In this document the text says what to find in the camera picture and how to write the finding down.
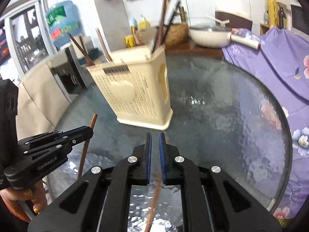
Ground purple floral cloth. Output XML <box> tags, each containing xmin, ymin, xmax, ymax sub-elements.
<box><xmin>222</xmin><ymin>27</ymin><xmax>308</xmax><ymax>225</ymax></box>

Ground cream perforated utensil holder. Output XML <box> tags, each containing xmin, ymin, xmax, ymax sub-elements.
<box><xmin>87</xmin><ymin>45</ymin><xmax>173</xmax><ymax>131</ymax></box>

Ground wooden counter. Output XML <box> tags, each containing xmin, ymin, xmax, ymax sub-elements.
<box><xmin>166</xmin><ymin>39</ymin><xmax>224</xmax><ymax>59</ymax></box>

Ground window frame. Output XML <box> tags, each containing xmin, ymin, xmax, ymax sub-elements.
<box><xmin>1</xmin><ymin>0</ymin><xmax>57</xmax><ymax>79</ymax></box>

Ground yellow roll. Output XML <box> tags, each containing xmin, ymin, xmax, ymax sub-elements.
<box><xmin>267</xmin><ymin>0</ymin><xmax>279</xmax><ymax>27</ymax></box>

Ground black chopstick gold band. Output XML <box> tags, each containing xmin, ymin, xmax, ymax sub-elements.
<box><xmin>151</xmin><ymin>0</ymin><xmax>181</xmax><ymax>53</ymax></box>

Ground blue water bottle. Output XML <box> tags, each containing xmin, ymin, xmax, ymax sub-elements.
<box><xmin>45</xmin><ymin>1</ymin><xmax>82</xmax><ymax>48</ymax></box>

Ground left hand orange nails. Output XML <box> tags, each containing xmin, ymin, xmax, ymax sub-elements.
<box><xmin>1</xmin><ymin>180</ymin><xmax>48</xmax><ymax>223</ymax></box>

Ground yellow soap bottle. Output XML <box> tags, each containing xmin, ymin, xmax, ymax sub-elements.
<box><xmin>138</xmin><ymin>15</ymin><xmax>151</xmax><ymax>31</ymax></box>

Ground dark brown chopstick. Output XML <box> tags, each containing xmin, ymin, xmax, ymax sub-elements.
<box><xmin>153</xmin><ymin>0</ymin><xmax>167</xmax><ymax>51</ymax></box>

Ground brown wooden chopstick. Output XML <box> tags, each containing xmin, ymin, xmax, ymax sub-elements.
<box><xmin>144</xmin><ymin>170</ymin><xmax>162</xmax><ymax>232</ymax></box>
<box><xmin>77</xmin><ymin>113</ymin><xmax>98</xmax><ymax>179</ymax></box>

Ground yellow cup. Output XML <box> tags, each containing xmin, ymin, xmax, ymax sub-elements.
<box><xmin>125</xmin><ymin>35</ymin><xmax>137</xmax><ymax>48</ymax></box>

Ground beige cloth cover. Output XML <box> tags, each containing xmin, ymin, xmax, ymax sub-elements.
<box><xmin>16</xmin><ymin>61</ymin><xmax>70</xmax><ymax>140</ymax></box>

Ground rice cooker brown white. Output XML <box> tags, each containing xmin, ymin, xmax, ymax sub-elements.
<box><xmin>215</xmin><ymin>10</ymin><xmax>252</xmax><ymax>30</ymax></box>

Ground woven basket sink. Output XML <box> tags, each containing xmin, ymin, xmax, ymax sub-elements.
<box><xmin>164</xmin><ymin>23</ymin><xmax>188</xmax><ymax>48</ymax></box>

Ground water dispenser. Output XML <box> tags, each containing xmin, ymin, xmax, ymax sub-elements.
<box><xmin>47</xmin><ymin>44</ymin><xmax>94</xmax><ymax>103</ymax></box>

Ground white frying pan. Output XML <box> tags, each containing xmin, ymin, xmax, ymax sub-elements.
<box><xmin>189</xmin><ymin>26</ymin><xmax>260</xmax><ymax>50</ymax></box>

